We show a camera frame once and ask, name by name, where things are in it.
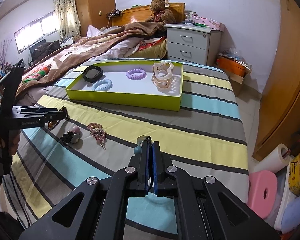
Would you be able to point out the brown teddy bear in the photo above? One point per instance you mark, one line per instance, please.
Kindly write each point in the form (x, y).
(162, 12)

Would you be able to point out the clear acrylic organizer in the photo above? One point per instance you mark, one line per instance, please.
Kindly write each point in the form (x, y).
(190, 18)

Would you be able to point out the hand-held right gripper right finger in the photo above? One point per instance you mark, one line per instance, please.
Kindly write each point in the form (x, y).
(155, 160)

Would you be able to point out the brown cardboard box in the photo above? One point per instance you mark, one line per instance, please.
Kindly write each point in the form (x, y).
(236, 85)

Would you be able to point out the large wooden wardrobe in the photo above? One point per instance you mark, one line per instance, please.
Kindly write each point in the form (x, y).
(285, 67)

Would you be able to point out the orange box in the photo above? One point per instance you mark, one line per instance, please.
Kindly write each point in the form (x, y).
(230, 66)

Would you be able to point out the green shallow box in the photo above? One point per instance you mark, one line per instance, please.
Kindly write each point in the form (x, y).
(127, 100)

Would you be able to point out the pink plastic stool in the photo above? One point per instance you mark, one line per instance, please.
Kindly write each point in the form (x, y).
(257, 180)

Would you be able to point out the person's left hand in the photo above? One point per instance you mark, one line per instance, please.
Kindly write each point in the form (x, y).
(13, 142)

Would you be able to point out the amber rhinestone hair clip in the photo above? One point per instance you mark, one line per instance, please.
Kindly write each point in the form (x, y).
(52, 125)

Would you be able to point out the cluttered shelf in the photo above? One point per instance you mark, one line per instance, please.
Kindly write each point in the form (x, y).
(1, 75)

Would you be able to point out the dried flower branches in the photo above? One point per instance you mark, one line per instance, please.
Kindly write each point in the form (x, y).
(3, 51)

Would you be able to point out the patterned curtain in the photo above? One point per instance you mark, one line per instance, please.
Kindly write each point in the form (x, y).
(65, 12)

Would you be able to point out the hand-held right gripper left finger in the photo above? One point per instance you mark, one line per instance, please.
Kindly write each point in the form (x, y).
(146, 160)

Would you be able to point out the pale blue bag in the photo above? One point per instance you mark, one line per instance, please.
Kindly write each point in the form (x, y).
(295, 212)

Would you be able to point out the grey nightstand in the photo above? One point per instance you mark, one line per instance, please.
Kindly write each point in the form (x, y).
(190, 42)

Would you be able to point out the red patterned pillow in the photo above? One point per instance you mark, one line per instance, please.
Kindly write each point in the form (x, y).
(150, 47)

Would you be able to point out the pile of plastic bags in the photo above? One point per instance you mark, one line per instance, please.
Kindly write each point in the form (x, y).
(235, 55)

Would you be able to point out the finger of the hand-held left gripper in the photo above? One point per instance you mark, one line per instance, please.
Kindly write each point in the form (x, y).
(37, 110)
(57, 116)

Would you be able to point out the white plastic bin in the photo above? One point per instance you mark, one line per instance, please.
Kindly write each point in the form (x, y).
(282, 200)

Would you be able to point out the yellow tin box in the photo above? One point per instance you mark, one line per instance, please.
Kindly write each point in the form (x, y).
(296, 180)

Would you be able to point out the wooden headboard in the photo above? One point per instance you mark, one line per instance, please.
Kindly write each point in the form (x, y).
(135, 15)

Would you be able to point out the white pillow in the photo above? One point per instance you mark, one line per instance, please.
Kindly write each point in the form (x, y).
(93, 31)

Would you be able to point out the green red cushion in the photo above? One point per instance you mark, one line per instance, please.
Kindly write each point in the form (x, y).
(37, 72)

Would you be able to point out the tall wooden cabinet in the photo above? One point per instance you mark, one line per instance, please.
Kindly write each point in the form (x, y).
(97, 5)

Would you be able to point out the power strip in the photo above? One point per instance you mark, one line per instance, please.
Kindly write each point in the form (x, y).
(115, 13)

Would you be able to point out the black wristband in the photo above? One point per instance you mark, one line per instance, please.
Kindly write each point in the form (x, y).
(85, 76)

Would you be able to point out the white paper roll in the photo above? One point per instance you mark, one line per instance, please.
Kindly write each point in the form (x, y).
(270, 160)

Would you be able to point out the window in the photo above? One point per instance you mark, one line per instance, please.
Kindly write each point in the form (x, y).
(32, 30)

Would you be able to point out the clear large hair claw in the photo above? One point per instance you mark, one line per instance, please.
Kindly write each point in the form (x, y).
(162, 85)

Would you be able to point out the pink rhinestone hair clip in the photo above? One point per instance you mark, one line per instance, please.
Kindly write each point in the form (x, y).
(97, 130)

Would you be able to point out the pink floral box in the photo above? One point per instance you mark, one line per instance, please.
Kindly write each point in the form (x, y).
(212, 23)

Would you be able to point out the brown blanket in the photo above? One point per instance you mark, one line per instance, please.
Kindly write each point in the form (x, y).
(90, 47)

